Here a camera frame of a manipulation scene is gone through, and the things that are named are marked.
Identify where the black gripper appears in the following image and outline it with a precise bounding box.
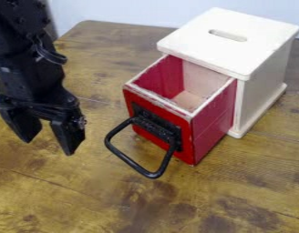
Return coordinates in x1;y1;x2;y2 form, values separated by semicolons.
0;51;87;156

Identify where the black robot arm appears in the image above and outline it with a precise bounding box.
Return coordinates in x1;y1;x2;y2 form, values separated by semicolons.
0;0;87;156

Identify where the red wooden drawer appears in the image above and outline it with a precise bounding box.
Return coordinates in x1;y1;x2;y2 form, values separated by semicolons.
123;55;238;166

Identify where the white wooden box cabinet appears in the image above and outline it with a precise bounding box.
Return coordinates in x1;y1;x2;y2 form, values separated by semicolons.
156;7;299;138

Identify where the black cable loop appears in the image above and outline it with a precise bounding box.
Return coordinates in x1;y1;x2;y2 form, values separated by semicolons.
32;35;69;66

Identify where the black metal drawer handle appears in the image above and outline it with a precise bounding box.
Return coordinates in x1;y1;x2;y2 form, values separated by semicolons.
103;103;183;180

